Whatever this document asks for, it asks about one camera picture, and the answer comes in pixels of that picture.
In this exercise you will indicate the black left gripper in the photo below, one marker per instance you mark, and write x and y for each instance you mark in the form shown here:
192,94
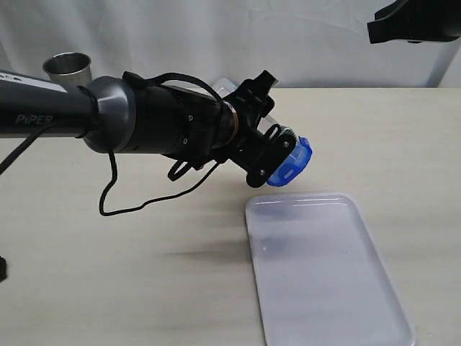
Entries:
252,102

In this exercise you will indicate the blue plastic locking lid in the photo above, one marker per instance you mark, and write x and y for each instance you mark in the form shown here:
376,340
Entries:
293,165

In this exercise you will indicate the stainless steel cup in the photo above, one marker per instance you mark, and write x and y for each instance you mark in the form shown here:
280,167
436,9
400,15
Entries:
69,67

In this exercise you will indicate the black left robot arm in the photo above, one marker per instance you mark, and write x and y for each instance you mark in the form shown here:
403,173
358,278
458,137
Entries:
174,115

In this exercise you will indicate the white backdrop curtain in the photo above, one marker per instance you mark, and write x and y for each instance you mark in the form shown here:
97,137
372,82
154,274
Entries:
303,43

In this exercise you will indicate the white rectangular plastic tray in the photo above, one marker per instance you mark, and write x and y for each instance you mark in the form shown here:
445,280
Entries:
319,276

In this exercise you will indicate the black object at table edge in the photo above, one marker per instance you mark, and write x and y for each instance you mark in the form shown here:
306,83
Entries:
3,269

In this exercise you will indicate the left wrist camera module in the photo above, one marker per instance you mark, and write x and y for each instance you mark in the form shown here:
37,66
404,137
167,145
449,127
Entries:
267,152

